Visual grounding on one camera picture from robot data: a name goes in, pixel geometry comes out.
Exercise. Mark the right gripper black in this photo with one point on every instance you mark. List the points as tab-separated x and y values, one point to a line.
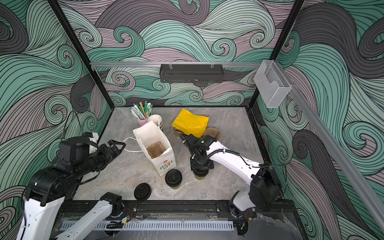
194	164

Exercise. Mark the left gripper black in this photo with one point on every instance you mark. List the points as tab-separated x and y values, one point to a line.
110	155

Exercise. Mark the black cup lid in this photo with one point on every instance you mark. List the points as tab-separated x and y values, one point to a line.
200	173
173	178

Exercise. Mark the brown pulp cup carrier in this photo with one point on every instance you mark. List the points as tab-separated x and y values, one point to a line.
155	150
213	132

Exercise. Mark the white paper gift bag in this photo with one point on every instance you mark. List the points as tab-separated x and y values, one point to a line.
149	134

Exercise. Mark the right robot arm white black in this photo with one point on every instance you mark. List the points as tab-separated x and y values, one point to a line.
262	178

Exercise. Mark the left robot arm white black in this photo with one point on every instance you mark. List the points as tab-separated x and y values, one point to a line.
48	188

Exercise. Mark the yellow napkin stack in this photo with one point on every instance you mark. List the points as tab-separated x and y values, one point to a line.
191	124

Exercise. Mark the pink holder with straws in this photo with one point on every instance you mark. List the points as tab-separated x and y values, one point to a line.
141	112

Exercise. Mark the stack of black cup lids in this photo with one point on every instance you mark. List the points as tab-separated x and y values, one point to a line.
142	192

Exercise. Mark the stack of green paper cups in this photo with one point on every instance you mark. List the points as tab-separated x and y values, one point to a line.
157	119

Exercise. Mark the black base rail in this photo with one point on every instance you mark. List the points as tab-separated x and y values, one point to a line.
220	208

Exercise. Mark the white slotted cable duct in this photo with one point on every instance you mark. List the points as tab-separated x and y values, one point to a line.
178	226

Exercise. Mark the black wall tray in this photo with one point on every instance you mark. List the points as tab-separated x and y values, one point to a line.
191	73

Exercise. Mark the clear acrylic wall holder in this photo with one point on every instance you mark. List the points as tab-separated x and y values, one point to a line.
272	83

